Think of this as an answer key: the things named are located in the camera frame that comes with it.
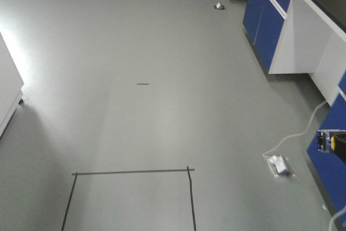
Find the crumpled paper on floor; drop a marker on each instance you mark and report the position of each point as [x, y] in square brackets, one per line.
[219, 6]

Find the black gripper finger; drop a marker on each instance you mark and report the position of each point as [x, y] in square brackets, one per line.
[339, 146]

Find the blue and white lab cabinet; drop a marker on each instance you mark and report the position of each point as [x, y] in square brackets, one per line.
[303, 37]

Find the white floor power strip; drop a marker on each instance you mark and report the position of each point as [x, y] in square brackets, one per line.
[279, 166]

